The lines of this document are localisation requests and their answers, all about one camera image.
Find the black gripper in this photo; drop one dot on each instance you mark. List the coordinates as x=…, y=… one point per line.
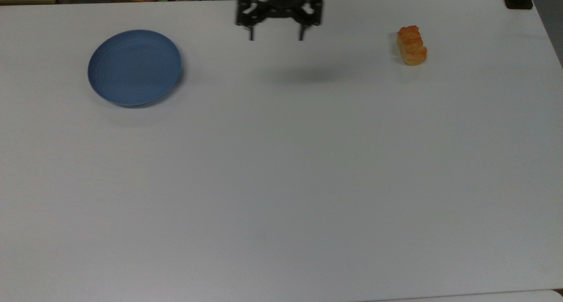
x=286, y=3

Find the golden brown bread loaf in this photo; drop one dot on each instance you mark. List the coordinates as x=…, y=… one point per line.
x=411, y=46

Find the blue round plate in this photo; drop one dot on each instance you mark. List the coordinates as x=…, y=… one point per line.
x=134, y=68

